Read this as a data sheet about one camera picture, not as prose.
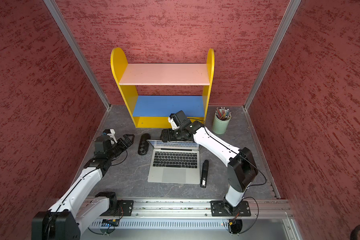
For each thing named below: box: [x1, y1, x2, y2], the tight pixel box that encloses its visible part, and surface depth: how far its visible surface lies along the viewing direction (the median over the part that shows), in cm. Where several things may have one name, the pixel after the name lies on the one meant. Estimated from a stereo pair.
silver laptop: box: [146, 140, 201, 185], surface depth 91 cm
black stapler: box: [200, 159, 209, 189], surface depth 85 cm
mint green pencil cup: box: [212, 109, 232, 135], surface depth 97 cm
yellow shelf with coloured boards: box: [110, 47, 215, 128], surface depth 85 cm
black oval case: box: [138, 133, 151, 156], surface depth 96 cm
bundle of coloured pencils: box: [215, 107, 232, 121], surface depth 99 cm
